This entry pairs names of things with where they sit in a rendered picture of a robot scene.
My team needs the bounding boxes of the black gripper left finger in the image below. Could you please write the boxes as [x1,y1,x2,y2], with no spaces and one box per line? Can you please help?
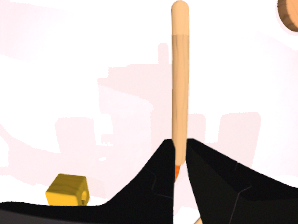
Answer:
[0,139,177,224]

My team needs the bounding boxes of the yellow wooden block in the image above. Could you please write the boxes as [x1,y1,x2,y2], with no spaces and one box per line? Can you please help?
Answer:
[45,173,90,206]

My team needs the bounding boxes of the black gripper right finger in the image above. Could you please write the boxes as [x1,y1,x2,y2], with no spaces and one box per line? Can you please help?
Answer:
[185,139,298,224]

